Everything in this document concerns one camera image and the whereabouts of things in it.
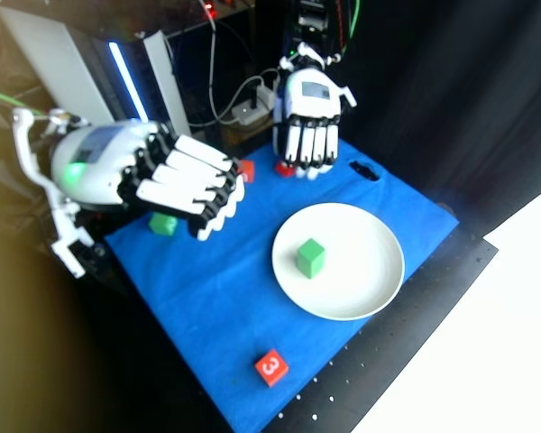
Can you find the white and black hand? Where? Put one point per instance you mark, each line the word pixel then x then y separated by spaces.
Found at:
pixel 311 104
pixel 99 162

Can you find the green cube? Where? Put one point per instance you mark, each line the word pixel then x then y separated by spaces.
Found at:
pixel 310 261
pixel 162 224

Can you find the white round plate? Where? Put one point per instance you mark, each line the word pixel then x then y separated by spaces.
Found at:
pixel 351 270

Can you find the white power strip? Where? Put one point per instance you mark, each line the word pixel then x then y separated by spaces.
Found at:
pixel 248 113

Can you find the plain red cube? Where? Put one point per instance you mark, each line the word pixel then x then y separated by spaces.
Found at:
pixel 248 171

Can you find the white and black computer tower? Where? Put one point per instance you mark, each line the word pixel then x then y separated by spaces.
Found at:
pixel 63 67

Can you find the black curtain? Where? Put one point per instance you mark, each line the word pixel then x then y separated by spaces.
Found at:
pixel 455 90

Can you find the blue cloth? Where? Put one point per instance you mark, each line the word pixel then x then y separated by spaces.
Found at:
pixel 216 293

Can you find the red cube with white numeral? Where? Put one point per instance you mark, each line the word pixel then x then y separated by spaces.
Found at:
pixel 270 367

